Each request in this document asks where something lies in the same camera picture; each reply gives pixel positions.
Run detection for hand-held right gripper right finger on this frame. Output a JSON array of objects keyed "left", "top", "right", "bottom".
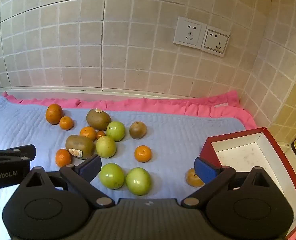
[{"left": 181, "top": 157, "right": 279, "bottom": 208}]

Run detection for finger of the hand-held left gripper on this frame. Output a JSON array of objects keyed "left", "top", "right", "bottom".
[{"left": 0, "top": 144, "right": 37, "bottom": 167}]

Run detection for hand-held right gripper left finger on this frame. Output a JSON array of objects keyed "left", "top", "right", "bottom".
[{"left": 19, "top": 154, "right": 115, "bottom": 208}]

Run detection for red cardboard box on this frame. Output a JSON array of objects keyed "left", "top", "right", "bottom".
[{"left": 200, "top": 127, "right": 296, "bottom": 240}]

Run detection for plain brown kiwi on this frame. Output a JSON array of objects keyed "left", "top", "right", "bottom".
[{"left": 129, "top": 121, "right": 148, "bottom": 140}]

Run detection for green apple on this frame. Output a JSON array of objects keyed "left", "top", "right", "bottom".
[
  {"left": 106, "top": 121, "right": 126, "bottom": 142},
  {"left": 99, "top": 163, "right": 125, "bottom": 190},
  {"left": 126, "top": 167, "right": 152, "bottom": 196},
  {"left": 95, "top": 135, "right": 117, "bottom": 159}
]

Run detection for kiwi with sticker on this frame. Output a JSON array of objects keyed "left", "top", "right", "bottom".
[
  {"left": 65, "top": 135, "right": 95, "bottom": 160},
  {"left": 86, "top": 108, "right": 111, "bottom": 131}
]

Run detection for blue quilted mat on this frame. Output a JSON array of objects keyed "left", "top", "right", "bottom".
[{"left": 0, "top": 95, "right": 247, "bottom": 240}]

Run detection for large orange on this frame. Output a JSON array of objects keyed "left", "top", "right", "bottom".
[{"left": 45, "top": 103, "right": 63, "bottom": 125}]

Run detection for pink blanket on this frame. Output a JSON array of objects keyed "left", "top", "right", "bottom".
[{"left": 2, "top": 90, "right": 257, "bottom": 130}]

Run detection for white wall socket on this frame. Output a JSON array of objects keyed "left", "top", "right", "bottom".
[
  {"left": 200, "top": 26, "right": 230, "bottom": 58},
  {"left": 173, "top": 16, "right": 208, "bottom": 47}
]

